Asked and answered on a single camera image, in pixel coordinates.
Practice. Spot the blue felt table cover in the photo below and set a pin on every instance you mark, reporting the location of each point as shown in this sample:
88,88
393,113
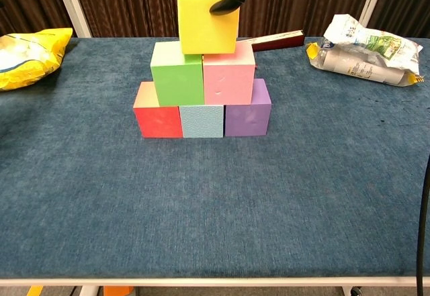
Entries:
201,208

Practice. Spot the yellow snack bag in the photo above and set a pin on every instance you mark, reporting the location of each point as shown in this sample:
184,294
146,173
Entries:
30,57

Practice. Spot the purple foam cube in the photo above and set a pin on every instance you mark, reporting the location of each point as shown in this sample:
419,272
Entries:
247,121

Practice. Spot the yellow foam cube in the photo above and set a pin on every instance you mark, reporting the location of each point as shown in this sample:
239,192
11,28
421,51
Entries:
205,27

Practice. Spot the red foam cube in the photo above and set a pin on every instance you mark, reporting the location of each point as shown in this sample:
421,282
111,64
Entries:
158,121

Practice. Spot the long dark red box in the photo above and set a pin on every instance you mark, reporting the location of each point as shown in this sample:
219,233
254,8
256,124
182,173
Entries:
279,42

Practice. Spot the white table frame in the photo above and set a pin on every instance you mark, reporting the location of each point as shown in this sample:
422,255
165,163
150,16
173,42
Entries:
215,282

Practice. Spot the black table caster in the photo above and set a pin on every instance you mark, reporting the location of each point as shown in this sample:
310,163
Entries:
356,291

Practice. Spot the light blue foam cube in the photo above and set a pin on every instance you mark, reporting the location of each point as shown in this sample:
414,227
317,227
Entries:
201,121

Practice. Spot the yellow floor tape strip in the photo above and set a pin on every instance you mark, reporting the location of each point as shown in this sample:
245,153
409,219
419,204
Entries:
35,292

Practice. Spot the white crumpled snack bag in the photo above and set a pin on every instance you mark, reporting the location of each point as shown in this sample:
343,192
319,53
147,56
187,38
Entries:
373,47

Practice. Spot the green foam cube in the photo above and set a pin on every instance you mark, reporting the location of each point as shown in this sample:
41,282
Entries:
178,81

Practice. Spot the pink foam cube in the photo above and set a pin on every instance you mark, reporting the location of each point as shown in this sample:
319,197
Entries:
228,81

